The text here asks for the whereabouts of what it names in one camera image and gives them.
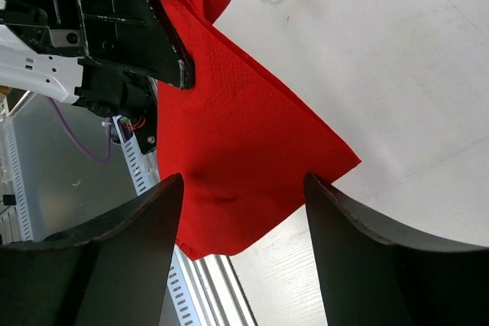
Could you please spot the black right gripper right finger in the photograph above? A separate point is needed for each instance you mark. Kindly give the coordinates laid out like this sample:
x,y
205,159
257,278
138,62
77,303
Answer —
x,y
374,270

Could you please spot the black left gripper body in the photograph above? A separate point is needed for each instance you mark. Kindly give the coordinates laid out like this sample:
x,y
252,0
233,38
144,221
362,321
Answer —
x,y
50,27

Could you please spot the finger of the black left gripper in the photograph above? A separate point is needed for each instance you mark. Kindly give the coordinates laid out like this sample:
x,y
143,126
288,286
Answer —
x,y
136,36

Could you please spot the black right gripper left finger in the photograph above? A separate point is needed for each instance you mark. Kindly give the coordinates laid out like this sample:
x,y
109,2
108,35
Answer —
x,y
106,271

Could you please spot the red paper napkin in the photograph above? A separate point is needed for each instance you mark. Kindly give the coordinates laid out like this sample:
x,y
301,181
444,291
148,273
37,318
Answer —
x,y
241,140

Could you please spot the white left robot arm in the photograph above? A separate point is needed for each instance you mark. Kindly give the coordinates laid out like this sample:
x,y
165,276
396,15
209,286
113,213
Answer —
x,y
103,90

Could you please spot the white slotted cable duct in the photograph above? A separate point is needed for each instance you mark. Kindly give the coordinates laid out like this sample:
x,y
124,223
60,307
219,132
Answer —
x,y
144,174

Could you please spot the aluminium mounting rail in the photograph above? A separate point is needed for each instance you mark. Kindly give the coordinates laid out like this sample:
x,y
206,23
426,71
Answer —
x,y
217,292

